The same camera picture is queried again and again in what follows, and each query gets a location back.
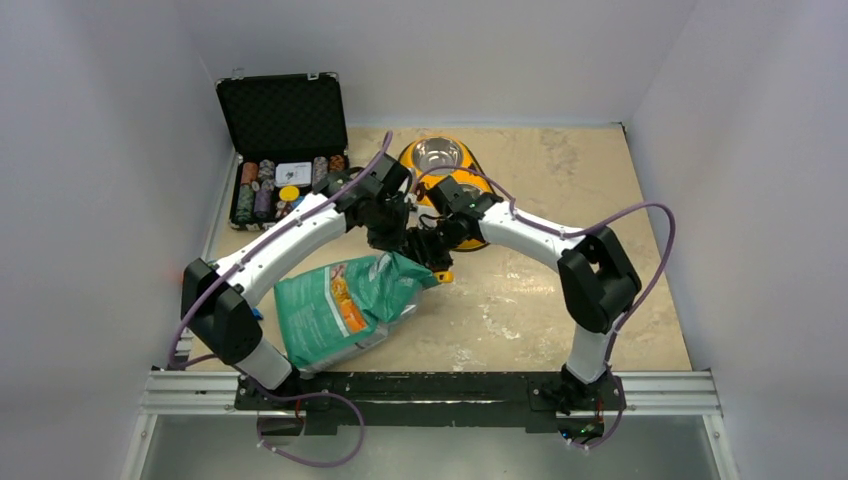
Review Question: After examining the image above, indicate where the green dog food bag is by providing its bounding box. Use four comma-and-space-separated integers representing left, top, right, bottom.
274, 252, 439, 378

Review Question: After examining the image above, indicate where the yellow plastic scoop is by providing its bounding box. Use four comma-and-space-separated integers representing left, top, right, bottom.
433, 270, 454, 284

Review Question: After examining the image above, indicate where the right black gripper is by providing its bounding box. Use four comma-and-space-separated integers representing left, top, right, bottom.
403, 217, 462, 290

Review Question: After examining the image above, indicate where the yellow double pet bowl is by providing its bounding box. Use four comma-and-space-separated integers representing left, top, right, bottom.
400, 135, 502, 252

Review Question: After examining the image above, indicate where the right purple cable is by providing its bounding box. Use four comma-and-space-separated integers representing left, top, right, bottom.
413, 165, 678, 346

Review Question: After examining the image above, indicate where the black poker chip case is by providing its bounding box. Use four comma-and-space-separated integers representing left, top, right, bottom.
215, 72, 350, 231

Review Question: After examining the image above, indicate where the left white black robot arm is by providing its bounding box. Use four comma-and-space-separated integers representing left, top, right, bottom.
181, 153, 411, 409

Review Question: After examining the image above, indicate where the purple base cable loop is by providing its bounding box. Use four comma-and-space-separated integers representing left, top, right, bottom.
255, 386, 368, 468

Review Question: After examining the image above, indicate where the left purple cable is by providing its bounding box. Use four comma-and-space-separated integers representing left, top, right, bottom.
166, 130, 395, 371

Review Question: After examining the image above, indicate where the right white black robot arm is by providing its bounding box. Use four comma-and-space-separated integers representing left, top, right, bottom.
401, 177, 642, 407

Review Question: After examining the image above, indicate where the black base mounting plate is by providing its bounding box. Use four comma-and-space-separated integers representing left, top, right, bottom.
234, 371, 626, 440

